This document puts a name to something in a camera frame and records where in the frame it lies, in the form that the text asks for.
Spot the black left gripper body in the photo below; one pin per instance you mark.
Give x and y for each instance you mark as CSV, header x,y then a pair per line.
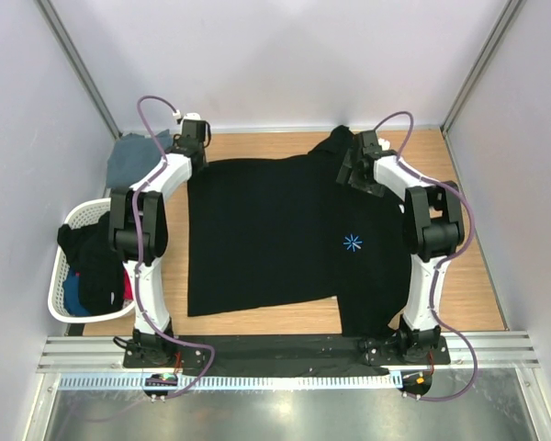
x,y
203,152

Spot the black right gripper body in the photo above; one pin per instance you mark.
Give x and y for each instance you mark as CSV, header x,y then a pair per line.
x,y
356,181

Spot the black t-shirt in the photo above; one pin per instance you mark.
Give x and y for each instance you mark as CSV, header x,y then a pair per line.
x,y
266,233

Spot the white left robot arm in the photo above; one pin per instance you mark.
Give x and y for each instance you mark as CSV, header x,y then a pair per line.
x,y
138,233

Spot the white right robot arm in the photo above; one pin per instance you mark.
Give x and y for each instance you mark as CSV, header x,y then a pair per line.
x,y
433,229

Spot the folded teal t-shirt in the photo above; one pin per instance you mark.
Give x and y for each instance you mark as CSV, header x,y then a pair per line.
x,y
132,158

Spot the black clothes pile in basket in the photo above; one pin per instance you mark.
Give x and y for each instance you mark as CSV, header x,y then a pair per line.
x,y
88,253

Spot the pink garment in basket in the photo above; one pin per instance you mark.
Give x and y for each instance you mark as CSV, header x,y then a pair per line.
x,y
127,288

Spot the blue garment in basket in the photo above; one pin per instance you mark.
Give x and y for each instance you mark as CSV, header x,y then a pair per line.
x,y
71,301

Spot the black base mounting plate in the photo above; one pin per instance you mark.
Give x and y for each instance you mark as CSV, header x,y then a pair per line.
x,y
282,356

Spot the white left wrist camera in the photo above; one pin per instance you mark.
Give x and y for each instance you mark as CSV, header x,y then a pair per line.
x,y
179,116

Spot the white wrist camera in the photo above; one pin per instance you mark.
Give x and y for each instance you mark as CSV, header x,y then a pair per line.
x,y
179,116
384,144

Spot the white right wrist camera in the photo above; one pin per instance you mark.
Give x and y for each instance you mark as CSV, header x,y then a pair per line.
x,y
384,144

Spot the slotted cable duct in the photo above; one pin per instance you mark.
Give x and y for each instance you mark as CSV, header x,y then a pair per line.
x,y
167,383

